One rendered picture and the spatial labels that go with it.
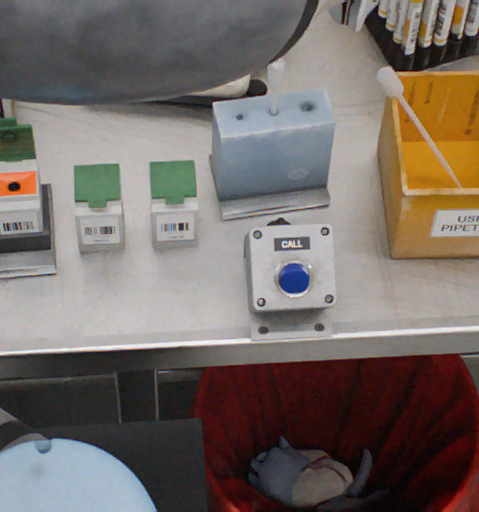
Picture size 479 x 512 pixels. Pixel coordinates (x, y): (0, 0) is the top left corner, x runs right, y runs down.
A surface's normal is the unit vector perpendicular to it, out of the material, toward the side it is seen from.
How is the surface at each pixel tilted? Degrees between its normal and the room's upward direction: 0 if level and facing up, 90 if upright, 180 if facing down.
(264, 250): 30
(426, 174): 0
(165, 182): 0
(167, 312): 0
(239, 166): 90
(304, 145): 90
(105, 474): 10
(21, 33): 81
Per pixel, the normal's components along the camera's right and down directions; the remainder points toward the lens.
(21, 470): 0.14, -0.44
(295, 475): 0.48, -0.22
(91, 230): 0.07, 0.83
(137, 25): 0.41, 0.63
